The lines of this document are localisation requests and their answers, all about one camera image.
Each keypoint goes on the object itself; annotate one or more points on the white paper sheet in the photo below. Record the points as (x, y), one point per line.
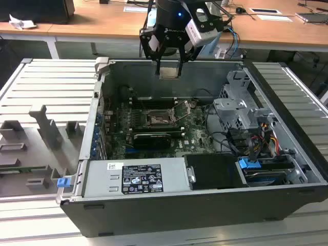
(274, 18)

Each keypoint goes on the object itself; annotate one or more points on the CPU socket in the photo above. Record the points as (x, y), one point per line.
(156, 117)

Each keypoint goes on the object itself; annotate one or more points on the silver power supply unit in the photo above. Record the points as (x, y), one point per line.
(102, 179)

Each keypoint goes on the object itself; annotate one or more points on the grey laptop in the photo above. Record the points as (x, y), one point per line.
(311, 17)

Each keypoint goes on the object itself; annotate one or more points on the black graphics card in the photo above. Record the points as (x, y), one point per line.
(151, 140)

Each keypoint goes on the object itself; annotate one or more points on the white framed desk grommet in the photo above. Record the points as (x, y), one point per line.
(135, 9)
(265, 10)

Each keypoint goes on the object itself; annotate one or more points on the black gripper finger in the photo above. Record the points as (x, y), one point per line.
(182, 59)
(160, 57)

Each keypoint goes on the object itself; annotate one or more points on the blue expansion slot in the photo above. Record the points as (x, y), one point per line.
(143, 151)

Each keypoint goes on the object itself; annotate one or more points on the wooden desk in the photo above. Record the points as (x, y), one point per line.
(102, 23)

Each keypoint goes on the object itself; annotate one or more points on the crumpled white paper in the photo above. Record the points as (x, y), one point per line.
(21, 23)

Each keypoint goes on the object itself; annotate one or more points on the black box on desk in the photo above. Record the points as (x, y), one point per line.
(36, 10)

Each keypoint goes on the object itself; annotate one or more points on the black RAM slot bank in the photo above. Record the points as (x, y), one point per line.
(153, 102)
(159, 128)

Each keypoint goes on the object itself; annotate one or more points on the hard disk in bay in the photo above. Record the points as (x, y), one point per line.
(266, 176)

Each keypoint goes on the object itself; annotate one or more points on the grey case corner latch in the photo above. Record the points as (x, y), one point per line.
(102, 65)

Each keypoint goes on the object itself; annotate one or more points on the black plastic shroud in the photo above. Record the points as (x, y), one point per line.
(212, 171)

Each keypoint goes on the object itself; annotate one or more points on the black computer mouse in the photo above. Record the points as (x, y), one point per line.
(240, 10)

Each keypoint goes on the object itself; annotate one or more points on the blue case latch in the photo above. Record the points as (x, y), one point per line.
(63, 183)

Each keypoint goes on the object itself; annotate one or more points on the grey parts rack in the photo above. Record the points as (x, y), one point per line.
(46, 133)

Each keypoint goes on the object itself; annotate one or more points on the black open PC case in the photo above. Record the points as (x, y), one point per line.
(166, 212)

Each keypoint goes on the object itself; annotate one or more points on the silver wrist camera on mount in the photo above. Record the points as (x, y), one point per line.
(201, 33)

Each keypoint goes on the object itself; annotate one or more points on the silver metal drive cage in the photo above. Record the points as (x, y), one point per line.
(230, 110)

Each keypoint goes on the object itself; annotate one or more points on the green motherboard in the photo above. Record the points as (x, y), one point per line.
(194, 138)

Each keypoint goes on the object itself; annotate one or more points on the silver CPU plate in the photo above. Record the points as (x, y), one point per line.
(168, 72)

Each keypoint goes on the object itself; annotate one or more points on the green RAM stick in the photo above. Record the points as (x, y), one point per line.
(23, 169)

